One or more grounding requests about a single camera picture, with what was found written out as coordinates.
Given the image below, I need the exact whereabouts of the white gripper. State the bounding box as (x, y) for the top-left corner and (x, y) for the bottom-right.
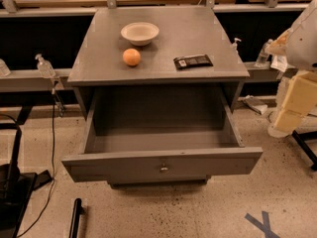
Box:
(267, 71), (317, 138)

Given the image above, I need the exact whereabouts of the grey top drawer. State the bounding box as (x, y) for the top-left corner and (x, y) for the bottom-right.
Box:
(62, 86), (263, 185)

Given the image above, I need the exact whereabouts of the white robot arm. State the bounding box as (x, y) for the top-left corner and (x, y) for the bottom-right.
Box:
(267, 0), (317, 138)

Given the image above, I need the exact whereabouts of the grey drawer cabinet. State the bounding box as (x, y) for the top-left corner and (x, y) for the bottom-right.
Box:
(66, 5), (251, 188)

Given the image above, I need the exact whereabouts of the white paper packet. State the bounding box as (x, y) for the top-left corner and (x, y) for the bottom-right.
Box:
(270, 56), (288, 72)

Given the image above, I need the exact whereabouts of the clear water bottle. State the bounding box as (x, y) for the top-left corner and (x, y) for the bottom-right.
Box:
(255, 39), (273, 67)

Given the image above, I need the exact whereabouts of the small pump bottle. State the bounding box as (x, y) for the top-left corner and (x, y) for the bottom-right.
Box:
(232, 38), (242, 54)

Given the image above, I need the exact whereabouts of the black snack bar packet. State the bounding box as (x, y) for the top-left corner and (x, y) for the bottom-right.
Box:
(173, 55), (213, 70)

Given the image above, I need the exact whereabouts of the white ceramic bowl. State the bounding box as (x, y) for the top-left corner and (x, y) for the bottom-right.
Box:
(121, 22), (159, 47)

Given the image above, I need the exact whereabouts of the orange fruit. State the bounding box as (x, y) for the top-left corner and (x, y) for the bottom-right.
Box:
(123, 49), (141, 66)

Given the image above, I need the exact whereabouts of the clear sanitizer pump bottle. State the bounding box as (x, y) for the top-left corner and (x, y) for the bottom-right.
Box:
(35, 54), (55, 78)

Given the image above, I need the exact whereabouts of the black bar on floor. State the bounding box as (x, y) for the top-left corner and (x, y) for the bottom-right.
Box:
(68, 198), (83, 238)

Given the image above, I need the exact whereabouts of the black stand base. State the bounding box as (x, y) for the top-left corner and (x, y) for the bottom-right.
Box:
(0, 115), (53, 238)

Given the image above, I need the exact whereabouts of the black cable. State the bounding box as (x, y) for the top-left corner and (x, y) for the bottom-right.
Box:
(16, 88), (57, 238)

